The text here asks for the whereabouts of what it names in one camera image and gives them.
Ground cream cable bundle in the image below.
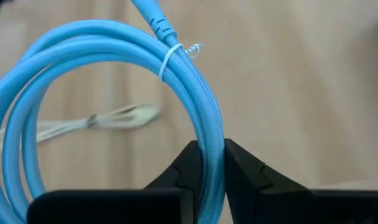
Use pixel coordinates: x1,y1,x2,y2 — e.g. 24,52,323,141
0,103,162,144

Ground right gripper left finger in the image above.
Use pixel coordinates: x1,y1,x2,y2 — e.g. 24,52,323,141
27,139,206,224

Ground light blue cable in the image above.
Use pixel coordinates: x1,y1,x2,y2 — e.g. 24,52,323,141
0,0,226,224

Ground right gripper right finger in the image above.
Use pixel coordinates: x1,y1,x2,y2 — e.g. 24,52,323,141
224,138,378,224

